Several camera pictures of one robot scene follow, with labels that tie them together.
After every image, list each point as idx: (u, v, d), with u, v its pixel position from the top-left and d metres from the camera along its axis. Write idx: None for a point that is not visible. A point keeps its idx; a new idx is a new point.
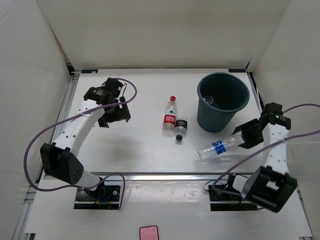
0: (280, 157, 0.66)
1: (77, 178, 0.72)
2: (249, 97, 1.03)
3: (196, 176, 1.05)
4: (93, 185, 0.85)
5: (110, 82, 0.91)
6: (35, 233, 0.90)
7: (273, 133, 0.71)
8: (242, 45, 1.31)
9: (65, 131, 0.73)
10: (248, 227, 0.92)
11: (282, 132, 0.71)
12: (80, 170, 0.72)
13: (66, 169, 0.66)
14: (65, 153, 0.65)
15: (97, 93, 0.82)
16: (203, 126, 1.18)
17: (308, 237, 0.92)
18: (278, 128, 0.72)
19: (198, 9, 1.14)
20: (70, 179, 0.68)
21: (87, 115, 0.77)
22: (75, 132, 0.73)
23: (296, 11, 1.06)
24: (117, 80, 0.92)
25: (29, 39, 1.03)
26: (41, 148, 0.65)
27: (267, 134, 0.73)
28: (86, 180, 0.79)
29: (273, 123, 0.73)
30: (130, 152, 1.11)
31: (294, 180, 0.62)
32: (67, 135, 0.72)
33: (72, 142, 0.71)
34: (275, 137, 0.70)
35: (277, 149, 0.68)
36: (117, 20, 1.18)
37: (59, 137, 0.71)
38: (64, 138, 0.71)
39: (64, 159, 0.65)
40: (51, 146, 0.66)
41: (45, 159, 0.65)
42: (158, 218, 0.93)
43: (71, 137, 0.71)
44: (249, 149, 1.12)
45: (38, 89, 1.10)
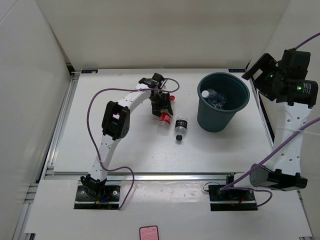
0: (292, 155, 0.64)
1: (124, 134, 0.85)
2: (249, 97, 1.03)
3: (196, 176, 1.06)
4: (107, 168, 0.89)
5: (155, 76, 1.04)
6: (35, 233, 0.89)
7: (290, 119, 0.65)
8: (242, 44, 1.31)
9: (125, 97, 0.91)
10: (248, 227, 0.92)
11: (301, 116, 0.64)
12: (127, 129, 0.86)
13: (120, 124, 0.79)
14: (125, 110, 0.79)
15: (147, 83, 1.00)
16: (203, 126, 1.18)
17: (308, 237, 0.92)
18: (297, 108, 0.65)
19: (198, 9, 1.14)
20: (120, 133, 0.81)
21: (141, 92, 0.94)
22: (132, 98, 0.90)
23: (296, 12, 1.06)
24: (161, 75, 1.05)
25: (29, 38, 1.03)
26: (109, 102, 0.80)
27: (283, 119, 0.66)
28: (108, 155, 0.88)
29: (290, 103, 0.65)
30: (130, 151, 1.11)
31: (304, 180, 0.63)
32: (126, 100, 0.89)
33: (129, 105, 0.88)
34: (290, 127, 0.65)
35: (290, 148, 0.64)
36: (117, 21, 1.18)
37: (121, 100, 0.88)
38: (124, 101, 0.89)
39: (123, 114, 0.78)
40: (116, 103, 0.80)
41: (107, 111, 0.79)
42: (158, 218, 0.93)
43: (129, 102, 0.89)
44: (250, 150, 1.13)
45: (38, 88, 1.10)
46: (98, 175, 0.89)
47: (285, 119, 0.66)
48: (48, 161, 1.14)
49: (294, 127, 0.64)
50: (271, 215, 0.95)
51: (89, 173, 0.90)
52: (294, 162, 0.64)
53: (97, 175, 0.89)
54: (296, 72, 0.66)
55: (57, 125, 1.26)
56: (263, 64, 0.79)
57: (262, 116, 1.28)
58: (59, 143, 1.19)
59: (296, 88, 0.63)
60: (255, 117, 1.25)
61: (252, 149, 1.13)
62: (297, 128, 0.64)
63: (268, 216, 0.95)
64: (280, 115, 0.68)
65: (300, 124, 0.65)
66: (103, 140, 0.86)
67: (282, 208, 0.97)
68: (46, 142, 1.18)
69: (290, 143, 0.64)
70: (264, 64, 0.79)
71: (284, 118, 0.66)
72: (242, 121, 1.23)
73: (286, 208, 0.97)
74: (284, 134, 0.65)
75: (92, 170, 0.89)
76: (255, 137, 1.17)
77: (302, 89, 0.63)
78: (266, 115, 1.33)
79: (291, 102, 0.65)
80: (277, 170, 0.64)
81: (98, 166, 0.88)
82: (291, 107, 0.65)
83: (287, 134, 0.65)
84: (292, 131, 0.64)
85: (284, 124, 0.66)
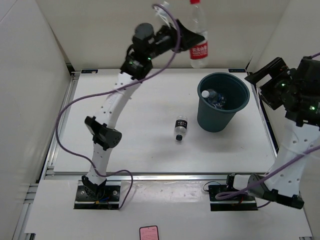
0: (291, 178, 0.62)
1: (116, 142, 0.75)
2: (249, 97, 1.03)
3: (196, 176, 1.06)
4: (104, 174, 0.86)
5: (136, 44, 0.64)
6: (35, 233, 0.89)
7: (296, 141, 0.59)
8: (242, 44, 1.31)
9: (103, 106, 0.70)
10: (248, 227, 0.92)
11: (309, 138, 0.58)
12: (119, 136, 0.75)
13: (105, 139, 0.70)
14: (103, 128, 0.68)
15: (134, 67, 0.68)
16: (203, 126, 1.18)
17: (308, 237, 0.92)
18: (305, 130, 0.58)
19: (198, 9, 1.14)
20: (109, 145, 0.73)
21: (121, 93, 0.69)
22: (111, 108, 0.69)
23: (296, 12, 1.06)
24: (144, 35, 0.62)
25: (29, 38, 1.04)
26: (86, 118, 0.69)
27: (288, 138, 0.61)
28: (103, 163, 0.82)
29: (299, 124, 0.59)
30: (130, 151, 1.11)
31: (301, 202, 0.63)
32: (104, 111, 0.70)
33: (109, 118, 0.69)
34: (295, 148, 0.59)
35: (290, 171, 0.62)
36: (117, 21, 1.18)
37: (98, 113, 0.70)
38: (102, 114, 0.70)
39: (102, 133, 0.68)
40: (93, 121, 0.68)
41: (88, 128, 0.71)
42: (159, 218, 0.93)
43: (108, 113, 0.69)
44: (249, 150, 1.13)
45: (38, 88, 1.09)
46: (95, 180, 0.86)
47: (291, 140, 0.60)
48: (48, 161, 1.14)
49: (299, 149, 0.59)
50: (272, 215, 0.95)
51: (87, 177, 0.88)
52: (293, 185, 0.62)
53: (94, 180, 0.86)
54: (312, 87, 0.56)
55: (57, 125, 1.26)
56: (272, 70, 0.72)
57: (262, 116, 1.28)
58: (59, 143, 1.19)
59: (309, 107, 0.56)
60: (255, 117, 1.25)
61: (252, 149, 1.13)
62: (302, 152, 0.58)
63: (268, 216, 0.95)
64: (286, 133, 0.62)
65: (307, 146, 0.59)
66: (94, 149, 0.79)
67: (282, 208, 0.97)
68: (46, 142, 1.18)
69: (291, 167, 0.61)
70: (275, 70, 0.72)
71: (290, 138, 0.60)
72: (242, 121, 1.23)
73: (285, 208, 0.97)
74: (287, 155, 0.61)
75: (89, 174, 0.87)
76: (255, 137, 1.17)
77: (316, 109, 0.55)
78: (266, 115, 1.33)
79: (300, 123, 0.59)
80: (273, 190, 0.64)
81: (94, 171, 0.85)
82: (298, 128, 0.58)
83: (290, 157, 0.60)
84: (296, 153, 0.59)
85: (288, 144, 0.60)
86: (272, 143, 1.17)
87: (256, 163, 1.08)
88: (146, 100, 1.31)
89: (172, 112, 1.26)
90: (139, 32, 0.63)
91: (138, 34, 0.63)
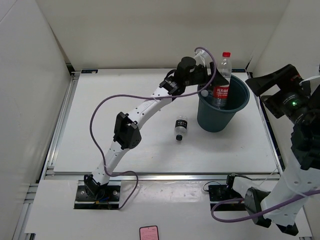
0: (289, 212, 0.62)
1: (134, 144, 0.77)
2: (249, 97, 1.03)
3: (196, 176, 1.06)
4: (110, 174, 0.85)
5: (179, 70, 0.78)
6: (35, 233, 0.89)
7: (297, 182, 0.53)
8: (242, 44, 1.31)
9: (137, 107, 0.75)
10: (248, 227, 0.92)
11: (313, 182, 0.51)
12: (138, 140, 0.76)
13: (130, 137, 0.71)
14: (133, 125, 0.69)
15: (171, 86, 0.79)
16: (203, 126, 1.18)
17: (308, 237, 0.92)
18: (310, 174, 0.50)
19: (197, 9, 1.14)
20: (129, 145, 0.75)
21: (157, 101, 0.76)
22: (144, 111, 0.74)
23: (295, 12, 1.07)
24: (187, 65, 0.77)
25: (29, 39, 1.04)
26: (119, 113, 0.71)
27: (290, 176, 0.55)
28: (113, 163, 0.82)
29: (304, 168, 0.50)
30: (130, 151, 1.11)
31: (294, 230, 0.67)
32: (138, 112, 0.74)
33: (140, 118, 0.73)
34: (296, 189, 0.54)
35: (287, 207, 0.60)
36: (117, 21, 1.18)
37: (132, 111, 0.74)
38: (135, 113, 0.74)
39: (131, 130, 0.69)
40: (125, 117, 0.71)
41: (117, 122, 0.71)
42: (159, 217, 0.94)
43: (140, 114, 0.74)
44: (249, 150, 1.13)
45: (38, 88, 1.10)
46: (100, 179, 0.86)
47: (293, 179, 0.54)
48: (48, 161, 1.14)
49: (299, 190, 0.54)
50: None
51: (92, 175, 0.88)
52: (289, 216, 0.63)
53: (99, 178, 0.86)
54: None
55: (57, 126, 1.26)
56: (282, 80, 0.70)
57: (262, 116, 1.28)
58: (59, 143, 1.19)
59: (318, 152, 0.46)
60: (255, 117, 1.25)
61: (252, 149, 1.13)
62: (303, 193, 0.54)
63: None
64: (290, 168, 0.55)
65: (310, 187, 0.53)
66: (112, 145, 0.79)
67: None
68: (46, 142, 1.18)
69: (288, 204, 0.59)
70: (284, 80, 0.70)
71: (292, 177, 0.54)
72: (242, 122, 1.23)
73: None
74: (286, 191, 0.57)
75: (95, 173, 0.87)
76: (255, 138, 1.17)
77: None
78: (266, 115, 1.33)
79: (306, 167, 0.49)
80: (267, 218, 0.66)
81: (102, 169, 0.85)
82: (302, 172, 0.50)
83: (289, 194, 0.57)
84: (296, 193, 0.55)
85: (290, 182, 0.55)
86: (272, 143, 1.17)
87: (256, 163, 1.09)
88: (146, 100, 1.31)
89: (172, 112, 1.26)
90: (184, 62, 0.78)
91: (183, 63, 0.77)
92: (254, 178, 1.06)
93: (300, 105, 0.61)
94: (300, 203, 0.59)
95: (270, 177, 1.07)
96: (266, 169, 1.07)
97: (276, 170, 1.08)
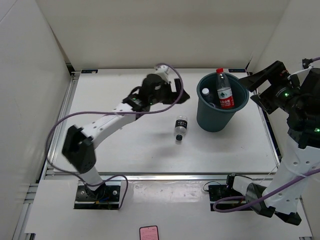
0: (290, 197, 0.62)
1: (86, 168, 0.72)
2: (248, 96, 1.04)
3: (196, 176, 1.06)
4: (95, 184, 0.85)
5: (144, 87, 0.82)
6: (35, 233, 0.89)
7: (296, 162, 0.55)
8: (242, 44, 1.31)
9: (95, 122, 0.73)
10: (248, 227, 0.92)
11: (311, 161, 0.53)
12: (91, 162, 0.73)
13: (82, 156, 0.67)
14: (86, 142, 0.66)
15: (134, 103, 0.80)
16: (202, 126, 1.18)
17: (308, 237, 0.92)
18: (308, 153, 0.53)
19: (198, 9, 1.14)
20: (79, 167, 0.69)
21: (119, 116, 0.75)
22: (103, 125, 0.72)
23: (295, 12, 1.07)
24: (152, 80, 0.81)
25: (29, 38, 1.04)
26: (71, 128, 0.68)
27: (290, 158, 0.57)
28: (91, 175, 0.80)
29: (301, 146, 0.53)
30: (130, 152, 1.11)
31: (297, 220, 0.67)
32: (95, 126, 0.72)
33: (97, 133, 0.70)
34: (295, 170, 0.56)
35: (289, 192, 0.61)
36: (117, 21, 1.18)
37: (89, 127, 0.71)
38: (92, 128, 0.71)
39: (83, 148, 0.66)
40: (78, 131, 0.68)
41: (66, 140, 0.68)
42: (159, 218, 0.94)
43: (98, 129, 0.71)
44: (249, 149, 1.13)
45: (38, 88, 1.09)
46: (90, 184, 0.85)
47: (292, 161, 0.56)
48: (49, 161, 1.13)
49: (299, 171, 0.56)
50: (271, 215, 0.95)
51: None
52: (290, 203, 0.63)
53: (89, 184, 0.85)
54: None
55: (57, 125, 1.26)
56: (273, 74, 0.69)
57: (262, 116, 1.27)
58: (59, 143, 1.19)
59: (314, 130, 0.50)
60: (254, 117, 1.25)
61: (251, 148, 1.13)
62: (303, 174, 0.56)
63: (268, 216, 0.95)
64: (288, 151, 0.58)
65: (309, 168, 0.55)
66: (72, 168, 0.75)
67: None
68: (46, 142, 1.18)
69: (290, 188, 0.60)
70: (275, 74, 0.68)
71: (291, 158, 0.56)
72: (241, 121, 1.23)
73: None
74: (286, 174, 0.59)
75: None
76: (255, 137, 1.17)
77: None
78: (266, 115, 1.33)
79: (303, 145, 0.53)
80: (270, 207, 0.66)
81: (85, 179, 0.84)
82: (300, 150, 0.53)
83: (289, 178, 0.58)
84: (296, 175, 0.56)
85: (289, 164, 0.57)
86: (272, 143, 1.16)
87: (255, 163, 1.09)
88: None
89: (171, 112, 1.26)
90: (149, 79, 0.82)
91: (147, 80, 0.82)
92: (253, 178, 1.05)
93: (293, 95, 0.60)
94: (301, 187, 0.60)
95: (268, 176, 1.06)
96: (265, 169, 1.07)
97: (273, 170, 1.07)
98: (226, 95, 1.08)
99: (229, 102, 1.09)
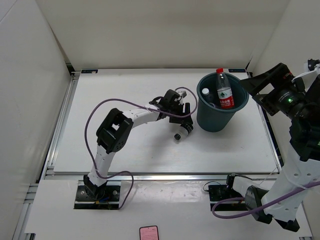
0: (289, 207, 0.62)
1: (117, 149, 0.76)
2: (248, 97, 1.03)
3: (196, 176, 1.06)
4: (105, 176, 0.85)
5: (168, 95, 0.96)
6: (35, 233, 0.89)
7: (297, 174, 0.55)
8: (242, 44, 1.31)
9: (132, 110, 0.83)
10: (248, 228, 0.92)
11: (312, 174, 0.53)
12: (122, 144, 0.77)
13: (120, 134, 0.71)
14: (127, 121, 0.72)
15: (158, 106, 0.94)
16: (203, 127, 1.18)
17: (308, 237, 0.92)
18: (309, 166, 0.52)
19: (197, 9, 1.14)
20: (112, 147, 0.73)
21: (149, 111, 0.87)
22: (138, 113, 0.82)
23: (295, 12, 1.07)
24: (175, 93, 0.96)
25: (29, 39, 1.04)
26: (113, 109, 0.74)
27: (290, 169, 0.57)
28: (108, 165, 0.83)
29: (303, 159, 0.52)
30: (130, 152, 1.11)
31: (295, 226, 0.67)
32: (132, 113, 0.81)
33: (133, 118, 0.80)
34: (295, 182, 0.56)
35: (288, 201, 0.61)
36: (117, 21, 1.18)
37: (126, 111, 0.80)
38: (129, 113, 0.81)
39: (124, 125, 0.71)
40: (120, 112, 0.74)
41: (107, 118, 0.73)
42: (159, 217, 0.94)
43: (134, 115, 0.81)
44: (250, 150, 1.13)
45: (38, 88, 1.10)
46: (95, 180, 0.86)
47: (292, 172, 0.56)
48: (48, 161, 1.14)
49: (300, 183, 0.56)
50: None
51: (88, 177, 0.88)
52: (290, 211, 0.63)
53: (94, 180, 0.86)
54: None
55: (57, 125, 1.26)
56: (276, 77, 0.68)
57: (262, 116, 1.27)
58: (59, 143, 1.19)
59: (316, 143, 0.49)
60: (255, 117, 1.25)
61: (252, 149, 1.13)
62: (303, 185, 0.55)
63: None
64: (289, 162, 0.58)
65: (310, 180, 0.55)
66: (98, 150, 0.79)
67: None
68: (46, 142, 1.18)
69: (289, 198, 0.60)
70: (278, 78, 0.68)
71: (292, 169, 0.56)
72: (241, 121, 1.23)
73: None
74: (286, 184, 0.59)
75: (90, 174, 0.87)
76: (256, 138, 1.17)
77: None
78: (266, 115, 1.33)
79: (305, 158, 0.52)
80: (269, 214, 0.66)
81: (95, 172, 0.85)
82: (301, 163, 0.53)
83: (288, 188, 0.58)
84: (296, 186, 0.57)
85: (290, 175, 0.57)
86: (273, 144, 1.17)
87: (257, 164, 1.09)
88: (146, 100, 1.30)
89: None
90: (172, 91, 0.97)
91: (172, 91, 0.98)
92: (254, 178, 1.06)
93: (297, 101, 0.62)
94: (300, 197, 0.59)
95: (269, 177, 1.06)
96: (265, 169, 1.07)
97: (274, 170, 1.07)
98: (227, 95, 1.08)
99: (229, 102, 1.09)
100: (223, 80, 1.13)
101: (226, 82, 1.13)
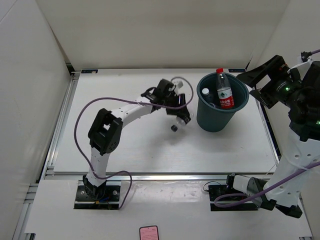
0: (292, 190, 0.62)
1: (111, 149, 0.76)
2: (248, 97, 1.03)
3: (196, 176, 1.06)
4: (103, 176, 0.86)
5: (161, 85, 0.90)
6: (35, 233, 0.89)
7: (297, 155, 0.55)
8: (242, 44, 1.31)
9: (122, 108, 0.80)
10: (248, 227, 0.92)
11: (313, 154, 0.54)
12: (115, 143, 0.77)
13: (110, 135, 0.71)
14: (116, 122, 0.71)
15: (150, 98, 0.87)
16: (202, 126, 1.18)
17: (308, 237, 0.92)
18: (309, 146, 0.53)
19: (197, 9, 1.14)
20: (105, 148, 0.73)
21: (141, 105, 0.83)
22: (128, 110, 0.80)
23: (295, 13, 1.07)
24: (168, 82, 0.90)
25: (29, 38, 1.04)
26: (101, 110, 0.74)
27: (291, 151, 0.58)
28: (103, 164, 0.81)
29: (303, 139, 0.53)
30: (130, 151, 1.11)
31: (298, 212, 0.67)
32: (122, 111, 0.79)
33: (123, 116, 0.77)
34: (296, 163, 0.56)
35: (290, 184, 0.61)
36: (117, 21, 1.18)
37: (115, 110, 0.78)
38: (119, 111, 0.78)
39: (113, 126, 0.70)
40: (108, 113, 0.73)
41: (97, 120, 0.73)
42: (159, 218, 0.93)
43: (124, 113, 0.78)
44: (249, 149, 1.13)
45: (38, 88, 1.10)
46: (93, 181, 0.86)
47: (293, 154, 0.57)
48: (48, 161, 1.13)
49: (301, 164, 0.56)
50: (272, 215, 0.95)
51: (87, 178, 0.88)
52: (292, 195, 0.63)
53: (93, 181, 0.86)
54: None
55: (57, 125, 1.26)
56: (272, 70, 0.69)
57: (262, 116, 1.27)
58: (59, 143, 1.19)
59: (315, 121, 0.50)
60: (254, 117, 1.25)
61: (250, 148, 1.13)
62: (304, 167, 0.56)
63: (268, 215, 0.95)
64: (289, 144, 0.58)
65: (310, 161, 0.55)
66: (92, 151, 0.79)
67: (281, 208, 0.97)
68: (46, 142, 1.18)
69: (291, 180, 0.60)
70: (274, 70, 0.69)
71: (293, 151, 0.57)
72: (241, 121, 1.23)
73: None
74: (287, 167, 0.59)
75: (89, 176, 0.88)
76: (255, 137, 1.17)
77: None
78: (266, 115, 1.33)
79: (304, 138, 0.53)
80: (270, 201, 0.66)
81: (92, 174, 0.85)
82: (301, 143, 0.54)
83: (290, 171, 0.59)
84: (297, 168, 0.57)
85: (291, 157, 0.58)
86: (272, 143, 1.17)
87: (255, 164, 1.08)
88: None
89: None
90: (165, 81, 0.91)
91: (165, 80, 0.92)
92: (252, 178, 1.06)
93: (294, 89, 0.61)
94: (302, 179, 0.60)
95: (266, 176, 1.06)
96: (263, 169, 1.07)
97: (271, 170, 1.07)
98: (225, 95, 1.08)
99: (229, 102, 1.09)
100: (223, 80, 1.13)
101: (226, 82, 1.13)
